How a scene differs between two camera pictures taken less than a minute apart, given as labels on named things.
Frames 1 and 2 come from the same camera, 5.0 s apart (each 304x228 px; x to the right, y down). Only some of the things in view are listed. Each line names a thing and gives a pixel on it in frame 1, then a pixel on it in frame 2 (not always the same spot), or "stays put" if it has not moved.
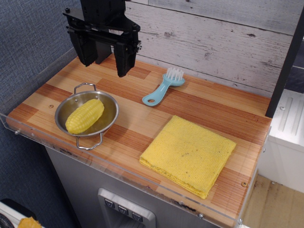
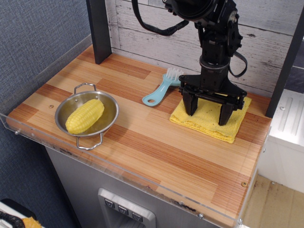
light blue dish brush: x=174 y=77 stays put
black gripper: x=105 y=20 -> x=213 y=84
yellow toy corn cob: x=84 y=116 stays put
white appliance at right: x=282 y=162 stays put
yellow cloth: x=187 y=155 -> x=205 y=119
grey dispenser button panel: x=119 y=212 stays put
